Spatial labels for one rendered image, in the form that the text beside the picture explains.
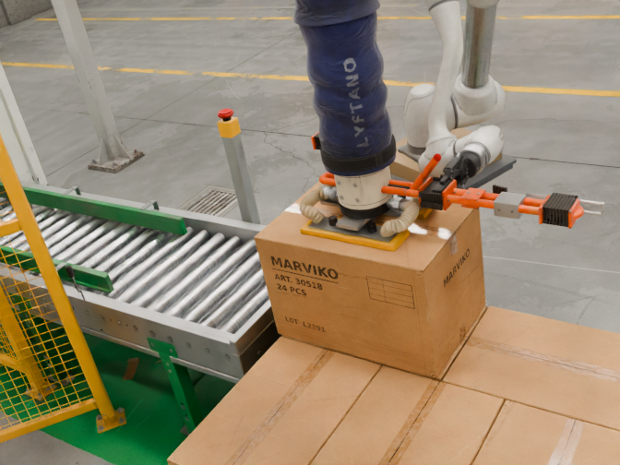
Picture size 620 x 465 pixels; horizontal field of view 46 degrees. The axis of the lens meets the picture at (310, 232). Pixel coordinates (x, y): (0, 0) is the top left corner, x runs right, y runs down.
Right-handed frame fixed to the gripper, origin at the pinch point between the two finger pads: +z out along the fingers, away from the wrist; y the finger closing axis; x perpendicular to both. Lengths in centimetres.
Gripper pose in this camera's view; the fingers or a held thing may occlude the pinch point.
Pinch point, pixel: (442, 193)
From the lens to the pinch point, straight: 212.9
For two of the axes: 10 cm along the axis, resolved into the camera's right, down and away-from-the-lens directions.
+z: -5.3, 5.0, -6.9
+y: 1.6, 8.5, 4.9
